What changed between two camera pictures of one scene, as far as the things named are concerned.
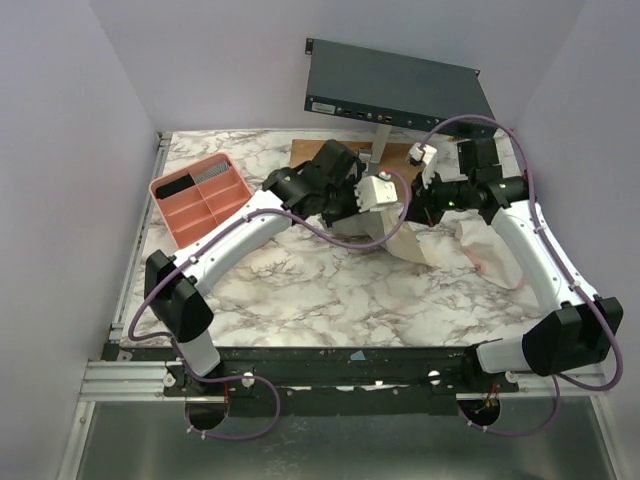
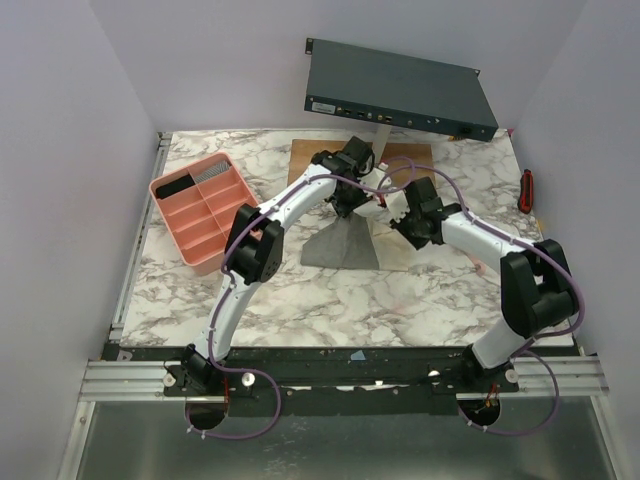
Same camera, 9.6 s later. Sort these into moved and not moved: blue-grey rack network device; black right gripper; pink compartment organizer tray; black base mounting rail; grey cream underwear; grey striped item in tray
Moved: black right gripper; grey cream underwear
Not moved: grey striped item in tray; black base mounting rail; pink compartment organizer tray; blue-grey rack network device
